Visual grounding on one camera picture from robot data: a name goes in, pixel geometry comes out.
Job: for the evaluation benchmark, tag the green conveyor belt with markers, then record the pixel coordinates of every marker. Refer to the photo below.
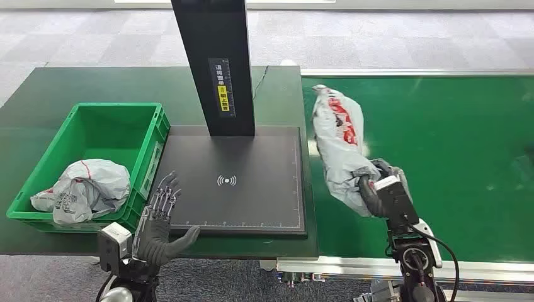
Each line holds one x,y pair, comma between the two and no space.
450,141

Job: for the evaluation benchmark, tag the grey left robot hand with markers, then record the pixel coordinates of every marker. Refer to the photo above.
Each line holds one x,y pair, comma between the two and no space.
155,239

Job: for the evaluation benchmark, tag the green plastic basket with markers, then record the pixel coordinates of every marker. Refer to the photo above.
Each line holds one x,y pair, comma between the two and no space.
104,129

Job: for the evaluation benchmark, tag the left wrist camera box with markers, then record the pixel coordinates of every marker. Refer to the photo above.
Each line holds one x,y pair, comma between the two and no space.
113,244

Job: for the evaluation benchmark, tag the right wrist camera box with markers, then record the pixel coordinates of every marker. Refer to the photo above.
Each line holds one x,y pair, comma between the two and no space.
398,204

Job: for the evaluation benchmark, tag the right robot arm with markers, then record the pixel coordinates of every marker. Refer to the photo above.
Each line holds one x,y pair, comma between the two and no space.
414,260

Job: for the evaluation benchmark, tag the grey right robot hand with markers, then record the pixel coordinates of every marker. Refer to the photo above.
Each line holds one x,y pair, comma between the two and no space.
370,196

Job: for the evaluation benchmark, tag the black weighing device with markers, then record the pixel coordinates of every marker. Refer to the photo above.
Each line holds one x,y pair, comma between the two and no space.
250,196

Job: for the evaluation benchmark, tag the black yellow label sticker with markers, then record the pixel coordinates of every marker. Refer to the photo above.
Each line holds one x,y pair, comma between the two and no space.
222,89

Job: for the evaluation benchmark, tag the dark green table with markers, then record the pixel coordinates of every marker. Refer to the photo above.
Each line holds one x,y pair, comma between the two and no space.
62,85

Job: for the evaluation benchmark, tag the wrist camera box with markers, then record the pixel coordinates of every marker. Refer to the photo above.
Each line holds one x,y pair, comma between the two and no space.
398,204
113,244

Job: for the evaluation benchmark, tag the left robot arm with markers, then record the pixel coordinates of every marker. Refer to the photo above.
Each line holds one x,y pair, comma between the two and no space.
125,287

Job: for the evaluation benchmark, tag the grey red-printed courier package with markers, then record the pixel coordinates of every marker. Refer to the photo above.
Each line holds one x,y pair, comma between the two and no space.
340,154

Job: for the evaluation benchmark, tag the crumpled grey courier package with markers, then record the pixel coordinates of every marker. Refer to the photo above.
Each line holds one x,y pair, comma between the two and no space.
94,185

